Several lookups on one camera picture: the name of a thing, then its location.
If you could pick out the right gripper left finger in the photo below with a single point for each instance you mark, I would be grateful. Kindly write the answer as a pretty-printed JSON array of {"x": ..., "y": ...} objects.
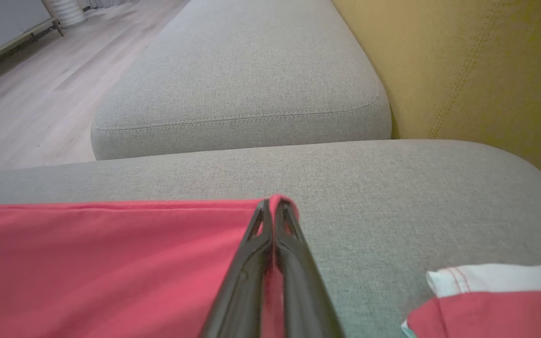
[{"x": 247, "y": 291}]

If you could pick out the grey cabinet on legs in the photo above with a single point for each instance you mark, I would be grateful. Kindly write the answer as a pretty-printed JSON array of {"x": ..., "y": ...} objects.
[{"x": 3, "y": 23}]

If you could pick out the white ribbed cylinder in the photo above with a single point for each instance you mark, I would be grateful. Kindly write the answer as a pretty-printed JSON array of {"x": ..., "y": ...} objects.
[{"x": 68, "y": 11}]

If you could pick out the yellow sofa backrest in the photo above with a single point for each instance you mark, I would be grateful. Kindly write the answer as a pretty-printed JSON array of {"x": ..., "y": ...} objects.
[{"x": 486, "y": 70}]

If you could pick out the red garment with white hem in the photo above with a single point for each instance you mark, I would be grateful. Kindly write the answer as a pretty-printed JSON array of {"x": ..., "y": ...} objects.
[{"x": 496, "y": 314}]

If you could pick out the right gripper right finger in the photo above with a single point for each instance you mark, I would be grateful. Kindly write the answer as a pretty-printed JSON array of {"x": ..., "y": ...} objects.
[{"x": 303, "y": 295}]

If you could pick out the small grey sofa cushion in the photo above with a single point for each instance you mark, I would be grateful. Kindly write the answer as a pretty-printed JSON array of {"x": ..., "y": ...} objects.
[{"x": 251, "y": 70}]

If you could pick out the large grey sofa cushion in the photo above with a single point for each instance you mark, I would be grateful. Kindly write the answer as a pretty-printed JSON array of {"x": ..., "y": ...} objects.
[{"x": 416, "y": 202}]

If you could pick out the red and white sports garment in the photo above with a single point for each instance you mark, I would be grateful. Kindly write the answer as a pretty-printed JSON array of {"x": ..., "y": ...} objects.
[{"x": 111, "y": 267}]

